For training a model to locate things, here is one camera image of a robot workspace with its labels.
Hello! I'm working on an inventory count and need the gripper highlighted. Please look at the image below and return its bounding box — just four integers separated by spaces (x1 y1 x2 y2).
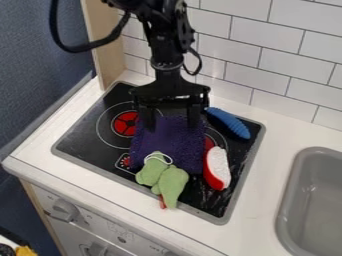
128 58 212 133

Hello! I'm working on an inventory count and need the purple cloth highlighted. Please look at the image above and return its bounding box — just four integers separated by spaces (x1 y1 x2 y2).
128 114 209 176

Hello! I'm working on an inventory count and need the blue ridged toy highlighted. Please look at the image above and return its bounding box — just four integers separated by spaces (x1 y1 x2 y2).
204 106 253 140

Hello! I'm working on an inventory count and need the toy stove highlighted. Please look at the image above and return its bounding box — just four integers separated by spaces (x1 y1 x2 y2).
50 80 268 226

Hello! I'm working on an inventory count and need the green plush toy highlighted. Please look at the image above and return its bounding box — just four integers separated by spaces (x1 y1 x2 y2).
134 150 190 210

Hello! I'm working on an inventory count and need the red and white toy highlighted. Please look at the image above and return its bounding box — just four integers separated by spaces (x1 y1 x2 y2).
201 146 233 192

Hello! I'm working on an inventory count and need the toy sink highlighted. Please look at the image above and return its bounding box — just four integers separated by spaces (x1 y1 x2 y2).
275 146 342 256

